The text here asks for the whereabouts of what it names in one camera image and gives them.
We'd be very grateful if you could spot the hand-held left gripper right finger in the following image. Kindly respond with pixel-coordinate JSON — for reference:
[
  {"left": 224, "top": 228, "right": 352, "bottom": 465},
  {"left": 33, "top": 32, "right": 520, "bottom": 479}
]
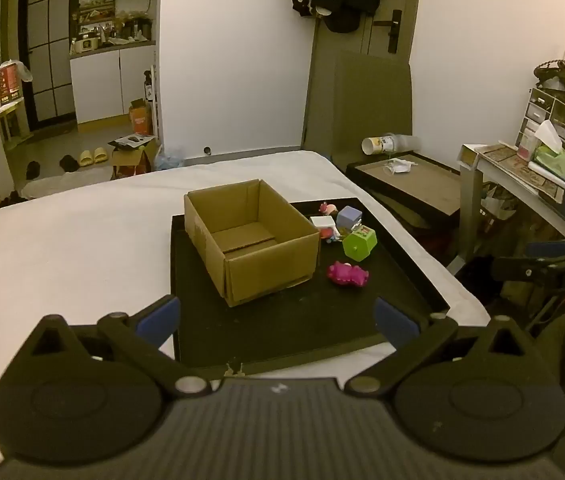
[{"left": 345, "top": 297, "right": 543, "bottom": 396}]

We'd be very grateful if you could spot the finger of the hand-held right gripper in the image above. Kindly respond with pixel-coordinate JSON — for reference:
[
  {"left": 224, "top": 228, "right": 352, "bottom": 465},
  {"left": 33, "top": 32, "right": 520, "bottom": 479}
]
[
  {"left": 525, "top": 236, "right": 565, "bottom": 262},
  {"left": 491, "top": 255, "right": 565, "bottom": 288}
]

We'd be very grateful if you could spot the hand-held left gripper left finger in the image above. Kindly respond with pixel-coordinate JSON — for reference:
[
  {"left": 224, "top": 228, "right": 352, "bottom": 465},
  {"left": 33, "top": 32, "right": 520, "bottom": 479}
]
[{"left": 0, "top": 295, "right": 210, "bottom": 396}]

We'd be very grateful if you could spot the magenta pig toy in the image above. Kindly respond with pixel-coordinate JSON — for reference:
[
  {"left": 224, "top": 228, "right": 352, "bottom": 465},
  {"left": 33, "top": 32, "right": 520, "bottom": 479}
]
[{"left": 326, "top": 260, "right": 370, "bottom": 288}]

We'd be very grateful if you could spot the black tray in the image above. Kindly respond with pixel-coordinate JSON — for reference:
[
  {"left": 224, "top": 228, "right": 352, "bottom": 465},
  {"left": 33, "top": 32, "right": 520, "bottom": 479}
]
[{"left": 170, "top": 197, "right": 452, "bottom": 368}]

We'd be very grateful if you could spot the green toy cube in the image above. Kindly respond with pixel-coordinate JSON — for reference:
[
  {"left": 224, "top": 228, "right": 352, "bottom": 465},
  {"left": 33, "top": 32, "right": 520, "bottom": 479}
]
[{"left": 342, "top": 226, "right": 379, "bottom": 262}]

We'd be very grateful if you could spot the purple toy cube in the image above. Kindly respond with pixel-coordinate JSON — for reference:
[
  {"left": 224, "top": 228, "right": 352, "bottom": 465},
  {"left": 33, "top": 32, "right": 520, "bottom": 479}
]
[{"left": 336, "top": 205, "right": 364, "bottom": 231}]

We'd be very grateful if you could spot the white side table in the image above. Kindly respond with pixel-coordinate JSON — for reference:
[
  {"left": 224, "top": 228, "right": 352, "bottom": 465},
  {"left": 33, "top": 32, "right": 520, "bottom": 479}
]
[{"left": 457, "top": 142, "right": 565, "bottom": 276}]

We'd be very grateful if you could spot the green tissue box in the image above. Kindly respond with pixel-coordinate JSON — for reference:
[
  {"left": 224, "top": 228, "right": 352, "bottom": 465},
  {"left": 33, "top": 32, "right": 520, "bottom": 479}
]
[{"left": 532, "top": 120, "right": 565, "bottom": 182}]

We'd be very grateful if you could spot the patterned table mat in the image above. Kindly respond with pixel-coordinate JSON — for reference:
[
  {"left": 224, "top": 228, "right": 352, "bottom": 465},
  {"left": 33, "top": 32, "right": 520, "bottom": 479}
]
[{"left": 477, "top": 145, "right": 565, "bottom": 201}]

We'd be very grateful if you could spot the small pink jar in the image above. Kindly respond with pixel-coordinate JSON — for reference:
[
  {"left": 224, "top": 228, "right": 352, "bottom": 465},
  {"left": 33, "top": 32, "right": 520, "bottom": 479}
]
[{"left": 518, "top": 130, "right": 538, "bottom": 161}]

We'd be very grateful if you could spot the black framed board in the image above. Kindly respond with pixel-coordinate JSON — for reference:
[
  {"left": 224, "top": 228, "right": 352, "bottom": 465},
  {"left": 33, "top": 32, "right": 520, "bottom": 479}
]
[{"left": 346, "top": 152, "right": 468, "bottom": 233}]

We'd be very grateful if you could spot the white drawer organizer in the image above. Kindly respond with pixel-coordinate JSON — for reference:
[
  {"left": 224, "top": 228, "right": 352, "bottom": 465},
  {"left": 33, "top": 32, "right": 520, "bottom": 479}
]
[{"left": 516, "top": 87, "right": 565, "bottom": 161}]

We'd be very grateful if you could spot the crumpled white tissue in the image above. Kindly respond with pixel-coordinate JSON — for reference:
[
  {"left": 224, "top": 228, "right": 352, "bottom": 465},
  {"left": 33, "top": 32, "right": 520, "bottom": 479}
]
[{"left": 382, "top": 157, "right": 419, "bottom": 175}]

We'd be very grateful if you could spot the brown floor cardboard box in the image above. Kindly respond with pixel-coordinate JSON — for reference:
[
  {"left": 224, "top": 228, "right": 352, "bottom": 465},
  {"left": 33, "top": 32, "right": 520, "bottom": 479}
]
[{"left": 110, "top": 135, "right": 159, "bottom": 180}]

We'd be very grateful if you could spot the blue plastic bag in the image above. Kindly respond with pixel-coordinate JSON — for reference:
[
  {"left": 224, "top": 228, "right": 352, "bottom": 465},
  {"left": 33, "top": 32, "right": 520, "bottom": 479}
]
[{"left": 154, "top": 145, "right": 186, "bottom": 171}]

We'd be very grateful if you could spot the white floor mat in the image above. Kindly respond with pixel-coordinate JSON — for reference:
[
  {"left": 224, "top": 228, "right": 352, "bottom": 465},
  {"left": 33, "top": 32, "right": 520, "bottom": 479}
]
[{"left": 22, "top": 165, "right": 113, "bottom": 198}]

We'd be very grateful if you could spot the dark woven basket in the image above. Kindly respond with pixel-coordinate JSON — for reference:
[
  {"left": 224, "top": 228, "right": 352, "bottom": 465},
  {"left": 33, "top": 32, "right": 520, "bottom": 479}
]
[{"left": 533, "top": 59, "right": 565, "bottom": 92}]

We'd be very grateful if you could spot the paper cup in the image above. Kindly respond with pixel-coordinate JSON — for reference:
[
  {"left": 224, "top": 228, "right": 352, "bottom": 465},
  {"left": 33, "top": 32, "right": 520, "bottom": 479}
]
[{"left": 361, "top": 135, "right": 395, "bottom": 157}]

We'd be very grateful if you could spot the magazine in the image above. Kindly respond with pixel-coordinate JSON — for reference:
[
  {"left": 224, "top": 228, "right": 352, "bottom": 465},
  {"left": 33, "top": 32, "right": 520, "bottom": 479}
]
[{"left": 107, "top": 134, "right": 156, "bottom": 150}]

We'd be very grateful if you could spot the orange box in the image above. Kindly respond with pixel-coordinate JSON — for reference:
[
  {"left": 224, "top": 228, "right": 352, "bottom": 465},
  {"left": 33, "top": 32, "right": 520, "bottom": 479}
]
[{"left": 129, "top": 99, "right": 154, "bottom": 136}]

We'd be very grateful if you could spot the white kitchen cabinet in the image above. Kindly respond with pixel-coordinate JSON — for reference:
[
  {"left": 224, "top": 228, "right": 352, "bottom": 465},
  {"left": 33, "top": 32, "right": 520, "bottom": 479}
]
[{"left": 70, "top": 42, "right": 157, "bottom": 125}]

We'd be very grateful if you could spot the olive green door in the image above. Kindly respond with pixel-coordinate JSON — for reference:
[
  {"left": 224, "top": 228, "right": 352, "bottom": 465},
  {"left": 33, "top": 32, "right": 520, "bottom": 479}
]
[{"left": 307, "top": 0, "right": 423, "bottom": 161}]

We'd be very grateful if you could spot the red bag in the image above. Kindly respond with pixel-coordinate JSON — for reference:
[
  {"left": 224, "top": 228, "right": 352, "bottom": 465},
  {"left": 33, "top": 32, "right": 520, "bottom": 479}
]
[{"left": 0, "top": 59, "right": 34, "bottom": 106}]

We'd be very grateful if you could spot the black framed glass door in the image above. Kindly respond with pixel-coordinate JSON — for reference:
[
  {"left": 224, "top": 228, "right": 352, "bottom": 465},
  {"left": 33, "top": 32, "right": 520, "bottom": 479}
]
[{"left": 18, "top": 0, "right": 76, "bottom": 131}]

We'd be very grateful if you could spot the cluttered kitchen shelf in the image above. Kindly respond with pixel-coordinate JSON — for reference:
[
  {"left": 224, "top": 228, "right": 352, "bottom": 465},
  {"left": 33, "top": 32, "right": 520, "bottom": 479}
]
[{"left": 70, "top": 0, "right": 157, "bottom": 56}]

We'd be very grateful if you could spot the black cap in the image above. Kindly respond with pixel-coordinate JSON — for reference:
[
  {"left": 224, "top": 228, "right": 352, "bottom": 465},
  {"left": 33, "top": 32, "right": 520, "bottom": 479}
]
[{"left": 323, "top": 5, "right": 361, "bottom": 34}]

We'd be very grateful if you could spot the black door lock handle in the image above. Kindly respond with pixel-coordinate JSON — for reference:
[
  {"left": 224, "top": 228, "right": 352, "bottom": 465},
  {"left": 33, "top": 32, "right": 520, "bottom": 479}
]
[{"left": 375, "top": 8, "right": 404, "bottom": 54}]

